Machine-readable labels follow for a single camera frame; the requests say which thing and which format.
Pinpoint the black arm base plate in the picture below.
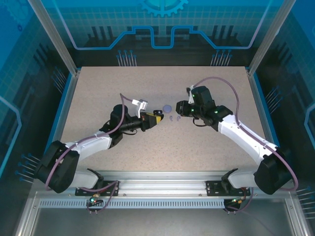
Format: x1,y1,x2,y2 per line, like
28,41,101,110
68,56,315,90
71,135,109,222
75,180,120,197
205,180,252,197

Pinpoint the aluminium frame post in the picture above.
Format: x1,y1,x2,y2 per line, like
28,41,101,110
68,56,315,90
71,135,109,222
27,0,81,76
247,0,296,76

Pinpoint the aluminium mounting beam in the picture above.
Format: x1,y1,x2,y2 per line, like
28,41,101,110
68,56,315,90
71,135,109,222
33,171,295,197

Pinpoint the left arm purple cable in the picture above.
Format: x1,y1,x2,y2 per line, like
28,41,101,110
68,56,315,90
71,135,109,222
45,92,135,215

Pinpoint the slotted cable duct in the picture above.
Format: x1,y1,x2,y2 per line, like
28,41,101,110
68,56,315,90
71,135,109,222
39,200,226,209

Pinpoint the metal bottom tray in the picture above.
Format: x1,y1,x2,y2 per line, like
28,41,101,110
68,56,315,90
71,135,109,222
14,190,312,236

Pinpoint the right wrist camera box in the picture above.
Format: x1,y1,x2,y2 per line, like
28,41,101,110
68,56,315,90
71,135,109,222
186,84,196,104

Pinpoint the aluminium table side rail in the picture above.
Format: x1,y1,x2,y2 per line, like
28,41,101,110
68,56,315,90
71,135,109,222
39,70,82,179
247,68,285,179

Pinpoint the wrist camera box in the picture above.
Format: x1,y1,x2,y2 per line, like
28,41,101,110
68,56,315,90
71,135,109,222
186,84,196,104
132,98,149,118

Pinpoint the small led connector board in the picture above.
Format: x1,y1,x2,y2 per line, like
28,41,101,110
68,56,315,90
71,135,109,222
86,194,104,207
225,196,247,208

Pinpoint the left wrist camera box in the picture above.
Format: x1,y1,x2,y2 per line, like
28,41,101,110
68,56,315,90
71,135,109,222
132,98,149,118

